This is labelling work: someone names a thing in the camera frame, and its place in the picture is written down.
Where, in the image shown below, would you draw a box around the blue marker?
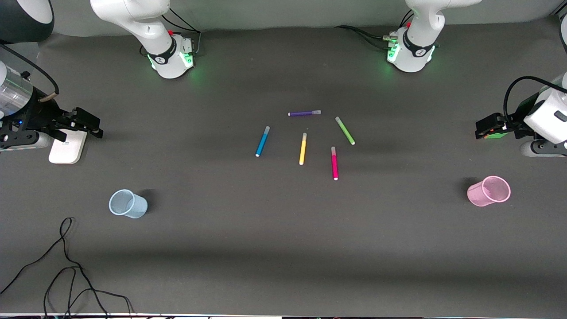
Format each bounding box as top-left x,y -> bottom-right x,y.
255,126 -> 271,157

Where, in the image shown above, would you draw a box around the white flat stand device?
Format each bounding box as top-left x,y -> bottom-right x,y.
48,128 -> 88,165

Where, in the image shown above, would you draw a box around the translucent pink plastic cup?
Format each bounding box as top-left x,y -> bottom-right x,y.
467,175 -> 511,207

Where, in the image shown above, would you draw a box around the translucent blue plastic cup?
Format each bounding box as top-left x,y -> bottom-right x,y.
109,189 -> 148,219

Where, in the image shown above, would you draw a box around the green marker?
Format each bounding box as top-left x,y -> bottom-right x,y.
335,117 -> 356,146

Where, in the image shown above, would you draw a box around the black left arm wrist cable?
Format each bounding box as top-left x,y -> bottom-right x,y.
504,76 -> 567,119

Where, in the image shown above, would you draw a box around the loose thin black cable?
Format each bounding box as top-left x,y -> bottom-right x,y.
0,217 -> 133,319

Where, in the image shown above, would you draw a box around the black right arm base cables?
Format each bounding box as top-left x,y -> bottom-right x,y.
162,8 -> 202,57

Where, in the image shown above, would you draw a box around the black arm base cables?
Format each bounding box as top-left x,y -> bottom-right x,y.
162,8 -> 202,57
334,9 -> 415,50

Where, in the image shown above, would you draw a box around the black left arm base cables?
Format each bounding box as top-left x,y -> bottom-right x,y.
334,9 -> 415,50

